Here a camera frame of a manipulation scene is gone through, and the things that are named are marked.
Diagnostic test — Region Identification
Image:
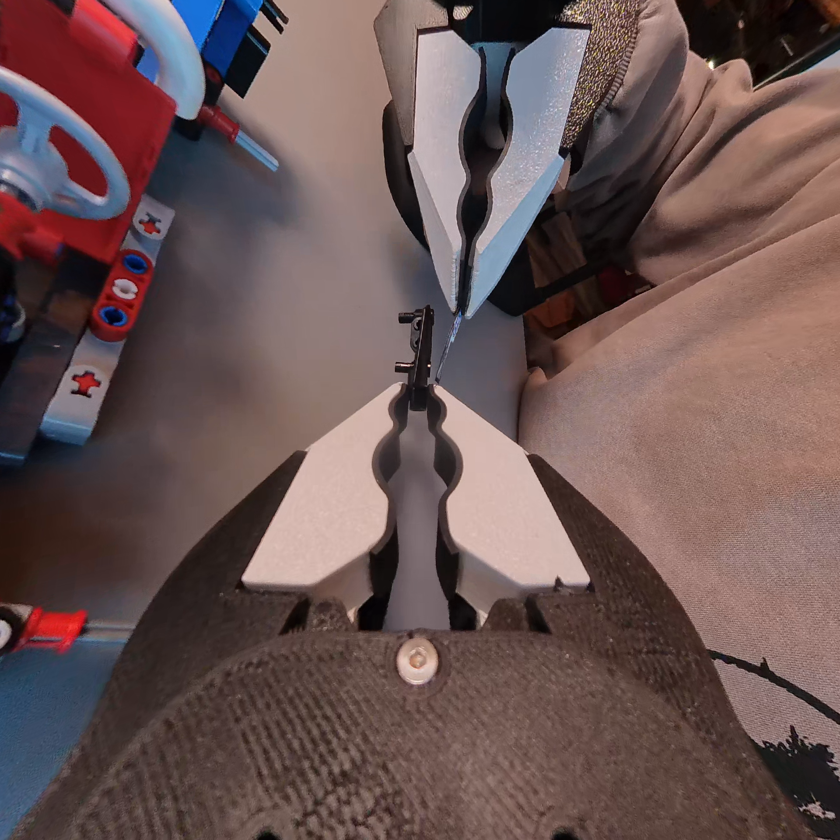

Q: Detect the person's right forearm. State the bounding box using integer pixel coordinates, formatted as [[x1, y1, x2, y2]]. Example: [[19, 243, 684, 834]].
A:
[[564, 0, 840, 283]]

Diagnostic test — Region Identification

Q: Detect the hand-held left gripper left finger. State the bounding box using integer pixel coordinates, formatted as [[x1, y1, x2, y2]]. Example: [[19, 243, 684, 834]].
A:
[[241, 382, 404, 626]]

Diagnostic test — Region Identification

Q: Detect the person's torso beige hoodie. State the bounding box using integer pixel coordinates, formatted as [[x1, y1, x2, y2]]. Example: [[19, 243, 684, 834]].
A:
[[518, 217, 840, 840]]

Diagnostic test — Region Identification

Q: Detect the partly built lego car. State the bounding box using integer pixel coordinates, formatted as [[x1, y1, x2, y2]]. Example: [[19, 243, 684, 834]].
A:
[[0, 0, 290, 658]]

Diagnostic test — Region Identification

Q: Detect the small blue white sticker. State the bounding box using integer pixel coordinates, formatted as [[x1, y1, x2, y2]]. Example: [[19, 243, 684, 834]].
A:
[[434, 308, 466, 383]]

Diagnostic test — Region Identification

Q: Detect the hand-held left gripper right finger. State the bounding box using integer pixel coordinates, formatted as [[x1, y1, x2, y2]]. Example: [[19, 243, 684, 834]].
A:
[[428, 385, 592, 627]]

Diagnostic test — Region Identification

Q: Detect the black wrist rest pad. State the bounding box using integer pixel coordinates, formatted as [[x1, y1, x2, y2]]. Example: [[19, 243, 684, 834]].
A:
[[382, 101, 572, 317]]

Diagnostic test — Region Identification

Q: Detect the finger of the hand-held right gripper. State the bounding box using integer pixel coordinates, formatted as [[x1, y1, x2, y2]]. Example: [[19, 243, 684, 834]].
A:
[[467, 26, 593, 319], [407, 29, 487, 312]]

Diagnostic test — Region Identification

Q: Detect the black lego subassembly red pin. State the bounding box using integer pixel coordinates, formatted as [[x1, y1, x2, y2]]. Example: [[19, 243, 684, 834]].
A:
[[395, 304, 437, 413]]

